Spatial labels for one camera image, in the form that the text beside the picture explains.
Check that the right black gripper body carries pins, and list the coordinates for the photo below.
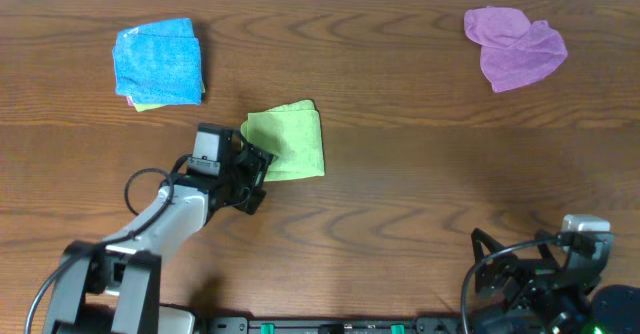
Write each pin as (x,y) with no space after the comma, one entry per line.
(532,275)

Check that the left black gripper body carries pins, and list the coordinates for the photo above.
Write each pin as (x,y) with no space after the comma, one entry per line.
(247,173)

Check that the green microfiber cloth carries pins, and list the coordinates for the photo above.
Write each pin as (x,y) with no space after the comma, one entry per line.
(293,134)

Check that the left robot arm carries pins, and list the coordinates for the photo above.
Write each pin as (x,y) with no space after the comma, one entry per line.
(113,286)

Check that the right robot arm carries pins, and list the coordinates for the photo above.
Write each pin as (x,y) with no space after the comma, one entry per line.
(614,309)

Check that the light green folded cloth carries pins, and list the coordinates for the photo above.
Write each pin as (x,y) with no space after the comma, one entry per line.
(147,106)

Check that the blue folded cloth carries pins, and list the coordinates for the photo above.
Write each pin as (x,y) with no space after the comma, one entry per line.
(159,63)

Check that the purple crumpled cloth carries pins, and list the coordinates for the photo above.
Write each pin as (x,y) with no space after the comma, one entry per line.
(515,52)

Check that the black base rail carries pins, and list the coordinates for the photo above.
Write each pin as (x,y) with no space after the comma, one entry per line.
(242,325)

